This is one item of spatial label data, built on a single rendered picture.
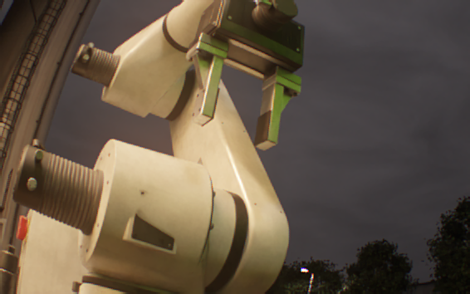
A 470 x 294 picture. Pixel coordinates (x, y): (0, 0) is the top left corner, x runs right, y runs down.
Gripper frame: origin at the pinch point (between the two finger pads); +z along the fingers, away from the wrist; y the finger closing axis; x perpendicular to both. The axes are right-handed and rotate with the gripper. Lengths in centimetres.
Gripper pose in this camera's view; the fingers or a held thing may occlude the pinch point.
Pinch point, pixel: (237, 117)
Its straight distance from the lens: 108.7
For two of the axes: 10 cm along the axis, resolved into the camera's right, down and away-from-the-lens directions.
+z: -1.7, 9.1, -3.8
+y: -8.7, -3.2, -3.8
